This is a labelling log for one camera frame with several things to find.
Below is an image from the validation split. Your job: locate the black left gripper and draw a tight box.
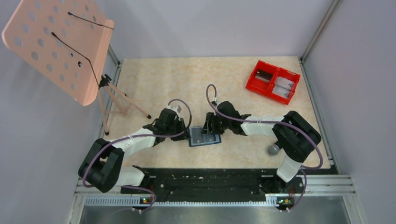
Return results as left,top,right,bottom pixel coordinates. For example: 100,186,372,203
166,118,191,141

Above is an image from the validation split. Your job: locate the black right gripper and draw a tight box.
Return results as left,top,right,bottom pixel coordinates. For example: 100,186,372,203
201,112,231,135

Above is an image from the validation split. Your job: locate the blue leather card holder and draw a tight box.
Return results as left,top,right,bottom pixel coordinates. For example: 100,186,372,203
189,126,221,147

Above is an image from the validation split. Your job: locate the black credit card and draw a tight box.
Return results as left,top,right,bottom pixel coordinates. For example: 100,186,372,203
255,70,273,83
191,127,204,146
204,134,221,144

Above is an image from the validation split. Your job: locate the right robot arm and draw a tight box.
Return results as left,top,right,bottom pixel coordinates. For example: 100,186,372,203
202,101,322,192

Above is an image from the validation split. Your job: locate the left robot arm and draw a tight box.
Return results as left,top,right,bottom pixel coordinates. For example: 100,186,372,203
78,106,189,193

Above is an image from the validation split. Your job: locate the red double bin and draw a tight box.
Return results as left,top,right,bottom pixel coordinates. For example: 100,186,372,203
246,60,301,105

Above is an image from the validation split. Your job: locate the black microphone grey head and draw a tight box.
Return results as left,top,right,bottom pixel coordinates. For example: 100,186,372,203
267,141,282,156

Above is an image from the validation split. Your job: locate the pink music stand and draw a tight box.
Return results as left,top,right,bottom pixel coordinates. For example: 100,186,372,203
0,0,135,116

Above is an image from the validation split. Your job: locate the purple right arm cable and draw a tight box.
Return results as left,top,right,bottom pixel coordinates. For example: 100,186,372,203
205,84,324,212

